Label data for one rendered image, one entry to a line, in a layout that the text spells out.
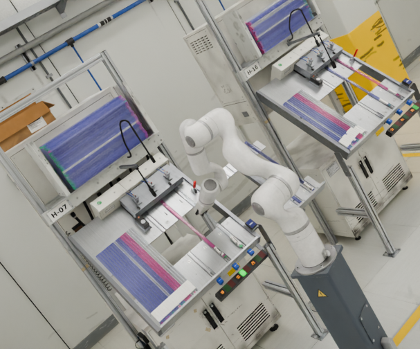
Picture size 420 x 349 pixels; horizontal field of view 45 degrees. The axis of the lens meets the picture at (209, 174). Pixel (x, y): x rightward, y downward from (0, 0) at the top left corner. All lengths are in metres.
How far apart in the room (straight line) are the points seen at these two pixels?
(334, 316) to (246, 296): 0.82
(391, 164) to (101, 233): 2.07
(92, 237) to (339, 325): 1.29
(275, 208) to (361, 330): 0.68
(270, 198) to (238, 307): 1.14
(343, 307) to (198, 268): 0.73
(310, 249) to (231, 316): 0.98
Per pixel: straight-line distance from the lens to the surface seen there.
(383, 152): 3.69
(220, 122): 2.11
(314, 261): 2.17
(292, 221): 2.07
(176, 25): 4.74
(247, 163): 2.05
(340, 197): 3.40
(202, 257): 2.57
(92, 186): 2.72
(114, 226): 2.73
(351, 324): 2.32
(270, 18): 3.36
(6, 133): 2.95
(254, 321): 3.09
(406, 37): 6.69
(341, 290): 2.23
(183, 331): 2.85
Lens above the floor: 1.84
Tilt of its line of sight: 16 degrees down
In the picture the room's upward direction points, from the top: 32 degrees counter-clockwise
